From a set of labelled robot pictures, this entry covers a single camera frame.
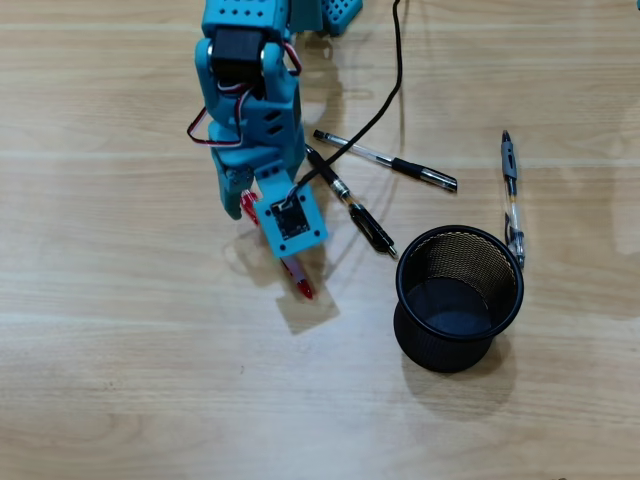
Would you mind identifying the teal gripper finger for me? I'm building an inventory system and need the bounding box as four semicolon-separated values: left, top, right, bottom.
212;149;254;221

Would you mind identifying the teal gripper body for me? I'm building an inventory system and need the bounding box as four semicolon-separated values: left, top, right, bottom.
207;122;307;177

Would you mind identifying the red pen white grip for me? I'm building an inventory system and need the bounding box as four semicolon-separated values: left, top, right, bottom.
239;188;315;301

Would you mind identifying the black retractable pen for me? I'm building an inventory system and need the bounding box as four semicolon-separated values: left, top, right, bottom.
304;144;399;259

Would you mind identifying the clear gel pen black cap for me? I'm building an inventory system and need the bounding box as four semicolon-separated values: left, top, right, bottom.
313;128;459;194

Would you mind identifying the clear pen grey grip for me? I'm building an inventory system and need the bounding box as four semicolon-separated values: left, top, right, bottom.
500;129;526;269

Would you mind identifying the black mesh pen holder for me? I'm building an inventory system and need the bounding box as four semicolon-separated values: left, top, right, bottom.
393;224;525;374

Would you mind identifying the teal wrist camera module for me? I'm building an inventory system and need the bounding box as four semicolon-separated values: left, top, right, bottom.
252;169;330;259

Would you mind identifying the red white black servo wire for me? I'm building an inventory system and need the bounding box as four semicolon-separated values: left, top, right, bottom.
186;82;251;150
282;40;304;77

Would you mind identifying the black camera cable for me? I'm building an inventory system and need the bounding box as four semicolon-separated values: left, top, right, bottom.
288;0;409;204

